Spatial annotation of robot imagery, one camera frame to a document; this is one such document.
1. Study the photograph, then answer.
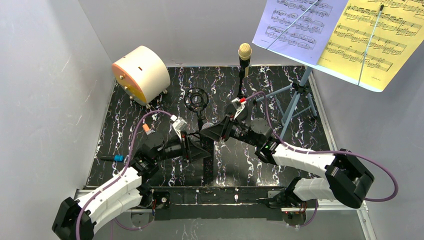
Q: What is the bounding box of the silver microphone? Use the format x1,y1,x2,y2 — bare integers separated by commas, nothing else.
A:
201,122,214,131

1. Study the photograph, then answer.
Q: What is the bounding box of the black tripod microphone stand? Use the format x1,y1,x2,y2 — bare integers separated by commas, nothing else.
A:
183,87,215,187

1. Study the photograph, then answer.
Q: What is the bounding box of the beige microphone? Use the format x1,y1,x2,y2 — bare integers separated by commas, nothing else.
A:
225,42,253,122

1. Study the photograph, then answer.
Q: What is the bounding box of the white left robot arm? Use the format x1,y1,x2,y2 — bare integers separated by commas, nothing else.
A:
51,132,211,240

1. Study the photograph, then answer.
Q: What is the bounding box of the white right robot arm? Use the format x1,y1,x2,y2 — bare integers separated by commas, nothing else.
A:
200,116,375,209

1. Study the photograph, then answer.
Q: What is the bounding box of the black and blue marker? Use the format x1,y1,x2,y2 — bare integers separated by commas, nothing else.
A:
97,155,125,162

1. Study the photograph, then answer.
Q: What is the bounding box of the blue music stand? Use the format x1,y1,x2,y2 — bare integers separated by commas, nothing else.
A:
253,66,318,139

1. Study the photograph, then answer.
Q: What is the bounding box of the white and orange drum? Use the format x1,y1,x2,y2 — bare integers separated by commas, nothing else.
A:
111,45,171,107

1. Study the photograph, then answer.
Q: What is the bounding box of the lavender sheet music page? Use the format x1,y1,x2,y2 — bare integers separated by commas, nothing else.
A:
252,0,348,66

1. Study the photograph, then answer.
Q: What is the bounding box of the yellow sheet music page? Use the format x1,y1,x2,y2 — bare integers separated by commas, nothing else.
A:
317,0,424,93

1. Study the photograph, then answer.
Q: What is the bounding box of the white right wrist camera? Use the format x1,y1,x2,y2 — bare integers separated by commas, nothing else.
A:
231,97,246,119

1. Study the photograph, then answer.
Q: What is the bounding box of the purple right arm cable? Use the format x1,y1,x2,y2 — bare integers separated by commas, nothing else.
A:
245,91,399,228

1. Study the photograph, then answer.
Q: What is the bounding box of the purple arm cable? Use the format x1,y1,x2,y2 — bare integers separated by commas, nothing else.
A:
74,110,175,240
245,91,399,228

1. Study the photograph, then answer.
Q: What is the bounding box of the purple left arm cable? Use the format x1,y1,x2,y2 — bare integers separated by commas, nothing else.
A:
74,110,175,240

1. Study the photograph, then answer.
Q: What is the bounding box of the aluminium frame rail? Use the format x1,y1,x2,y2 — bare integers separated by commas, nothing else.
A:
62,187,377,240

